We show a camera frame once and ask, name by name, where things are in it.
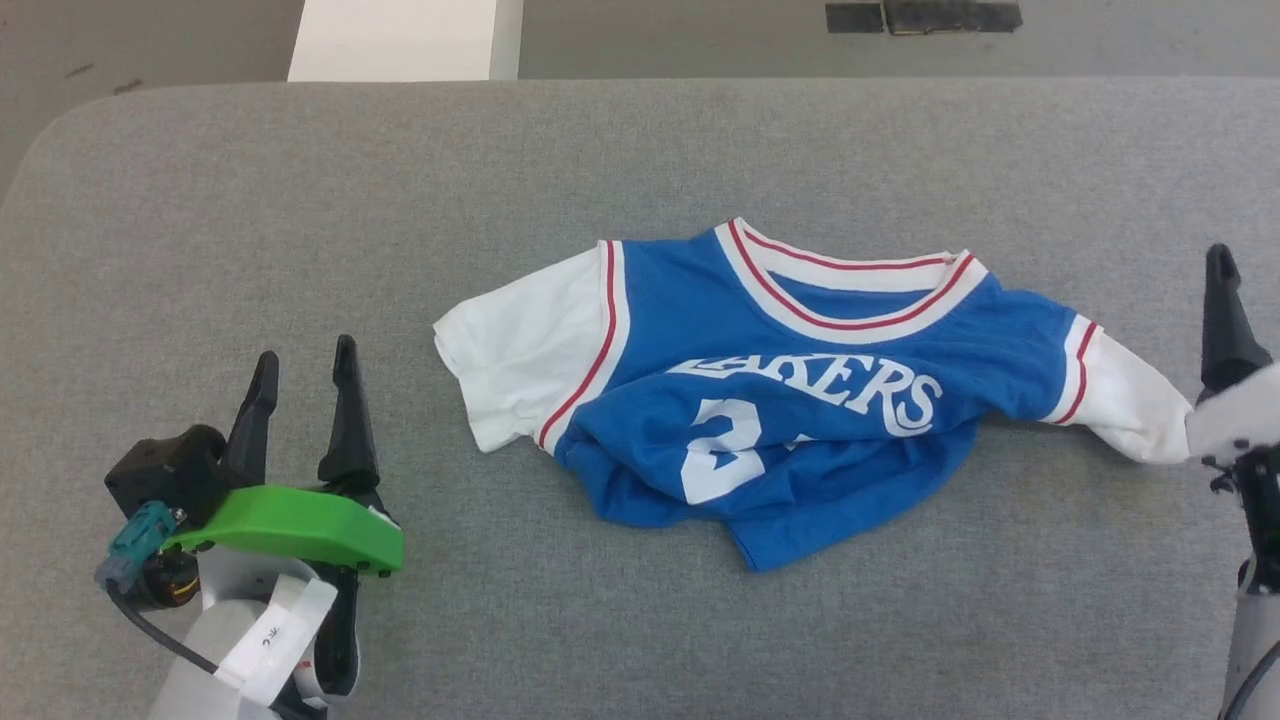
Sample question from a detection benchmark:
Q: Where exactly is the blue white basketball jersey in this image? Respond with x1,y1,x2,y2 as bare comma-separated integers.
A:
433,217,1196,573

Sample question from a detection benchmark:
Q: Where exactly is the small black floor mat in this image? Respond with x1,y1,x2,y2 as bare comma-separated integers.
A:
825,2,886,34

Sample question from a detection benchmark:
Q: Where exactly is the teal left cable connector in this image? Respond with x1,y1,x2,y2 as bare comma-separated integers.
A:
97,500,181,591

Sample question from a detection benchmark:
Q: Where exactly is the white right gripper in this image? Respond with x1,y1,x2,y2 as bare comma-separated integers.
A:
1185,243,1280,471

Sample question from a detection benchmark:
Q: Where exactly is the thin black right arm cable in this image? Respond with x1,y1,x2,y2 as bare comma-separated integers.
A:
1220,640,1280,720

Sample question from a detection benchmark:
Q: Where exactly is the white box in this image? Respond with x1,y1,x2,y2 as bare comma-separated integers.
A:
288,0,524,83

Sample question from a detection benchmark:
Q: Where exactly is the large black floor mat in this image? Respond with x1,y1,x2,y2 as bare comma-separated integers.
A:
885,0,1023,36

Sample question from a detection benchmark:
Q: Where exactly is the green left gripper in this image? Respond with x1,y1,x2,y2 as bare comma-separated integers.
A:
165,335,406,703

